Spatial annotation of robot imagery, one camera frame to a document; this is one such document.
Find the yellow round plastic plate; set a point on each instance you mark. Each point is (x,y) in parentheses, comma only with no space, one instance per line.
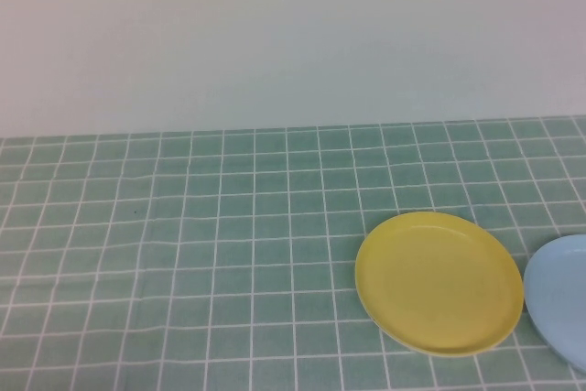
(439,285)

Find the light blue round plastic plate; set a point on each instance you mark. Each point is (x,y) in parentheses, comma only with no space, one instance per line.
(561,290)

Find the green white checked tablecloth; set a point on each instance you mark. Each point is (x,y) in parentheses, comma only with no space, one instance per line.
(229,226)

